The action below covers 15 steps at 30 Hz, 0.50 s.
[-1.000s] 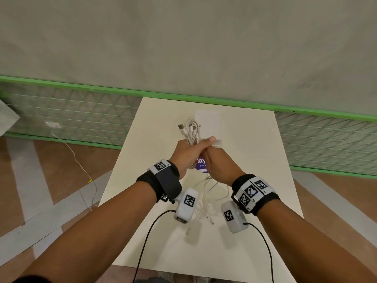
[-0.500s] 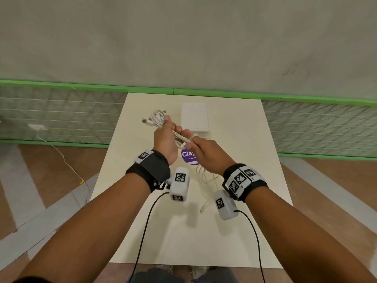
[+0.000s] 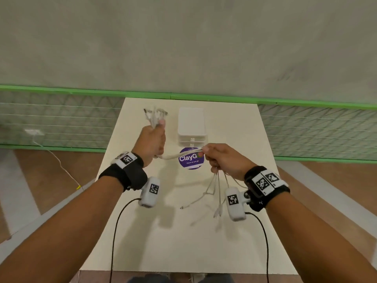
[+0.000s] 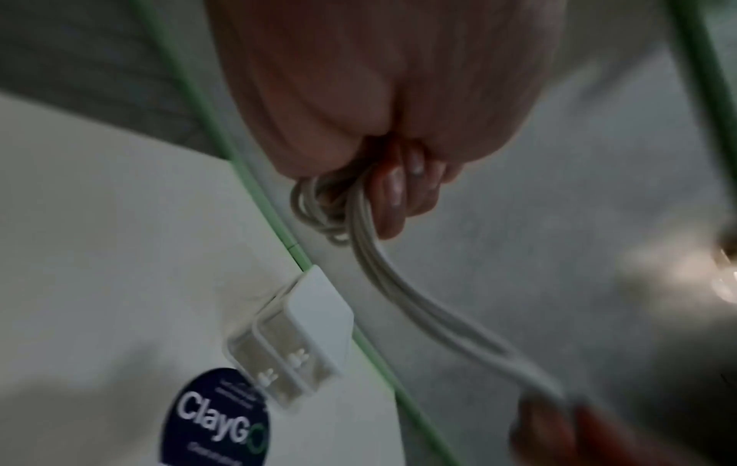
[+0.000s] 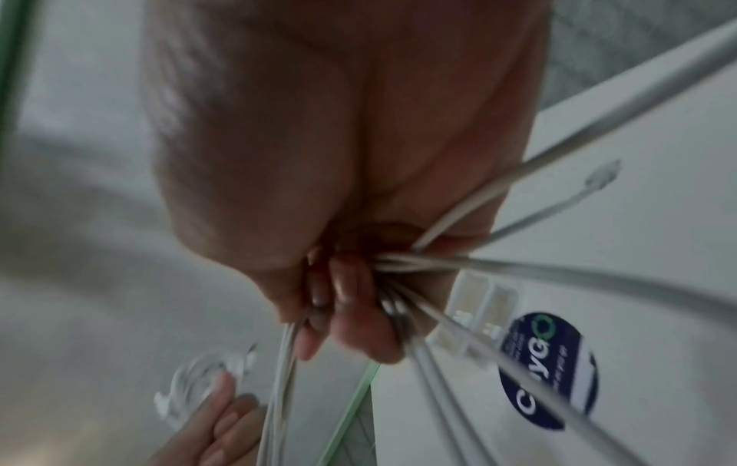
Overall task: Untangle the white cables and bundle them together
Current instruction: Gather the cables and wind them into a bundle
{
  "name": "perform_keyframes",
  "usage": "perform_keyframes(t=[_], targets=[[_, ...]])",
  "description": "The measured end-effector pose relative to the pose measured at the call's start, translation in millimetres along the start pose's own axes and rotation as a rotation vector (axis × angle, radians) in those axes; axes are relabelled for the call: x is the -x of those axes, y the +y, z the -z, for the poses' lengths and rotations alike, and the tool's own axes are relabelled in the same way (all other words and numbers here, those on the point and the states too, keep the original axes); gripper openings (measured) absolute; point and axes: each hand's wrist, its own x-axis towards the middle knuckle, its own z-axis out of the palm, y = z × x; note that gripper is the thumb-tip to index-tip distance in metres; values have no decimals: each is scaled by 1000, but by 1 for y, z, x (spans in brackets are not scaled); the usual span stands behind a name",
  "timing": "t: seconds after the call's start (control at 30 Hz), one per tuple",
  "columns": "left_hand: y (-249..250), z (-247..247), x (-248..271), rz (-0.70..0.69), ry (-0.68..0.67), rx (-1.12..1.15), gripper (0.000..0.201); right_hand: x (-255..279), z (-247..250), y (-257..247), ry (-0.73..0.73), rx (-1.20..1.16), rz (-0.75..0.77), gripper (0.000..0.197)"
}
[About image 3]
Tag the person's right hand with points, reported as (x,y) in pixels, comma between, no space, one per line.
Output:
(228,160)

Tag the person's left hand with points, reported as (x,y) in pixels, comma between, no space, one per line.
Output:
(148,142)

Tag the person's left thumb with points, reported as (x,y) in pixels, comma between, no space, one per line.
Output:
(161,126)

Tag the person's right thumb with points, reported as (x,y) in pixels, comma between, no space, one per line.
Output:
(211,157)

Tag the person's right forearm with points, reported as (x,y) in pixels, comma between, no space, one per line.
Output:
(318,241)

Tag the person's left forearm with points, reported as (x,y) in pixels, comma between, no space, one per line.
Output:
(61,229)

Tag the round purple sticker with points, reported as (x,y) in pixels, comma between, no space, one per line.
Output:
(190,164)

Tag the white plastic box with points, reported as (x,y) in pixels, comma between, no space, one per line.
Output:
(191,123)

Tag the black left wristband with markers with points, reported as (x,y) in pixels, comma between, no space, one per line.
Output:
(131,173)

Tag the black wristband with markers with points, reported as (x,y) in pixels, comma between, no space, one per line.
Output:
(131,173)
(259,194)

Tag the black right wristband with markers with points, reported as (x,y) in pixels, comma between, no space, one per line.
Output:
(259,194)

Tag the green mesh fence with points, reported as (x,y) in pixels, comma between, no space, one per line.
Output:
(59,91)

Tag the white power socket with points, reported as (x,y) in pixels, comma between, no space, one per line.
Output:
(34,132)

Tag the person's dark trousers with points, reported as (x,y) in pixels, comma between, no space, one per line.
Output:
(156,278)

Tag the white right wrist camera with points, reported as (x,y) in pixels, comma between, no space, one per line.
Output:
(235,204)

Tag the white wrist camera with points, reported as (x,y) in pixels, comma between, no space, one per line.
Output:
(149,193)
(235,204)

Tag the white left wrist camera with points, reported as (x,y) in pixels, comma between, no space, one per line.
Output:
(149,193)

